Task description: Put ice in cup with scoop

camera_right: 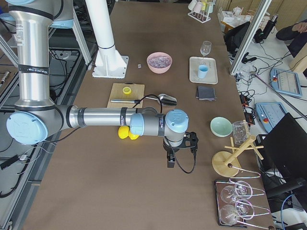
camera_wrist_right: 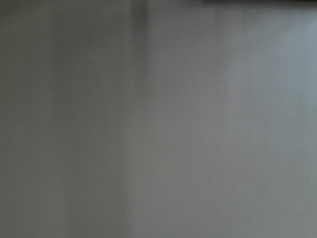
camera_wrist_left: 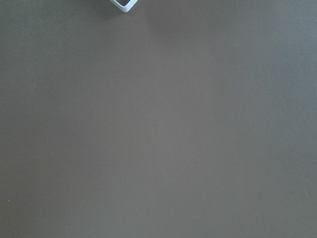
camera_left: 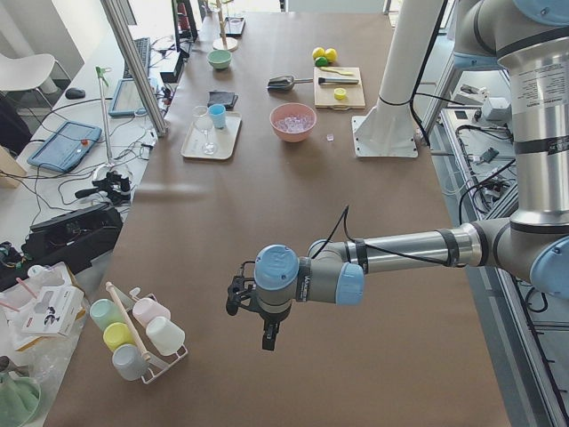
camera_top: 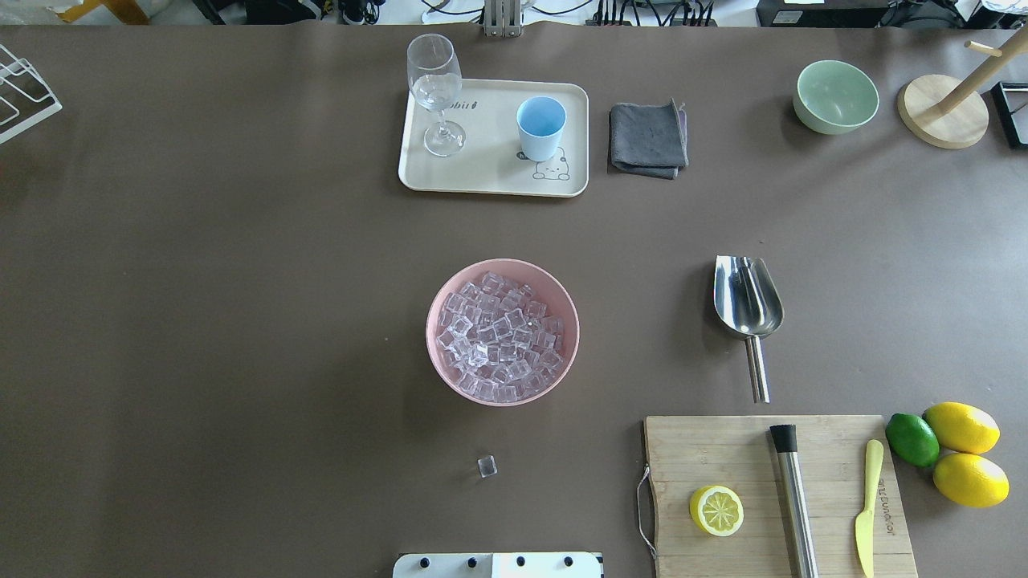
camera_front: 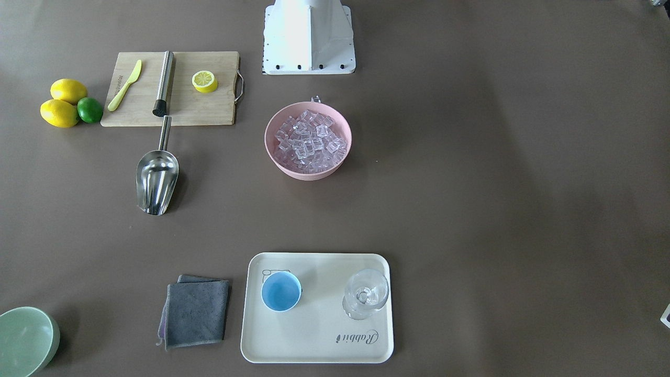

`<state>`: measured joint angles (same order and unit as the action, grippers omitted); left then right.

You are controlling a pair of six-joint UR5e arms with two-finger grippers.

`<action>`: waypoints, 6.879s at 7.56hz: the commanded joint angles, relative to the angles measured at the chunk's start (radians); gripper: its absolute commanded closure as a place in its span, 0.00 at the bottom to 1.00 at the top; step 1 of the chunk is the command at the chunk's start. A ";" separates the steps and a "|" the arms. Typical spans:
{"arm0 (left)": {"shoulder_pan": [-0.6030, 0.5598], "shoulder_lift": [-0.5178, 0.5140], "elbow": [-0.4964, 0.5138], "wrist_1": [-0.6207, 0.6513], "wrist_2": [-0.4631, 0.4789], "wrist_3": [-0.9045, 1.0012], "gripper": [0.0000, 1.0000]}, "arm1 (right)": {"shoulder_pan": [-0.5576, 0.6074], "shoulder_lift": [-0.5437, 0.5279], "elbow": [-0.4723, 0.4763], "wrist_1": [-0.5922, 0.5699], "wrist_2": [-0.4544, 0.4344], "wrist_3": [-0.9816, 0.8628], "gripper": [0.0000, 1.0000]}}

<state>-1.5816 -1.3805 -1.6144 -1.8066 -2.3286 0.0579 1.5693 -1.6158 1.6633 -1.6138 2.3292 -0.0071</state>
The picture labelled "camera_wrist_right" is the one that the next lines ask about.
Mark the dark strip at top edge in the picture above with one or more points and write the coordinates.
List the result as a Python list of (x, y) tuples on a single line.
[(259, 1)]

